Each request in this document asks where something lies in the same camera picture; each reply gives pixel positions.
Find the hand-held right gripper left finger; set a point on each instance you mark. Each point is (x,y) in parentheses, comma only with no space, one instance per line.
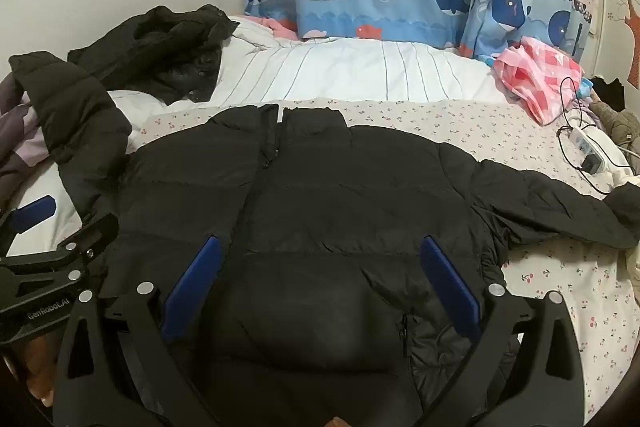
(192,292)

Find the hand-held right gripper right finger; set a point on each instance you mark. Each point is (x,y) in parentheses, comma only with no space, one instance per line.
(450,292)

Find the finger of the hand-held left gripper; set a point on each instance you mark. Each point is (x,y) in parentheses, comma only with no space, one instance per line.
(34,213)
(95,234)

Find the black puffer jacket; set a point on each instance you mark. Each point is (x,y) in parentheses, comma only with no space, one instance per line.
(325,207)

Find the person's left hand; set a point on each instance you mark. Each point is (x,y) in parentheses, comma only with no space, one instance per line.
(41,382)

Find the purple two-tone jacket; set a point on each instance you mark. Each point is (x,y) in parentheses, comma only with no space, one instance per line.
(20,142)

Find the black power adapter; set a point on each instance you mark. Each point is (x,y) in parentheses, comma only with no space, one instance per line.
(591,164)

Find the crumpled black jacket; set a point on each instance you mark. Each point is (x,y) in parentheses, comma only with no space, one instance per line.
(150,47)

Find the cream puffer cloth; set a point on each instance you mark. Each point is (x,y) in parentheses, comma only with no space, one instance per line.
(631,179)

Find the pink checked plastic bag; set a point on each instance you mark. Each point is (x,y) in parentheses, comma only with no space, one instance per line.
(535,77)

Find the brown knitted cloth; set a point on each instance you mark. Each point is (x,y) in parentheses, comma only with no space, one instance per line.
(620,124)

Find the light blue packet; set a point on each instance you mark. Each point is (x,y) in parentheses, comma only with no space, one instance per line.
(584,89)

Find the white striped duvet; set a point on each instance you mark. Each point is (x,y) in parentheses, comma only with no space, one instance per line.
(350,67)

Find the dark cloth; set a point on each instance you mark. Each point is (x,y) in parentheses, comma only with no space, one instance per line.
(607,92)

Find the pink cloth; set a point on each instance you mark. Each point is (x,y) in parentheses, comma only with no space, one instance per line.
(272,26)

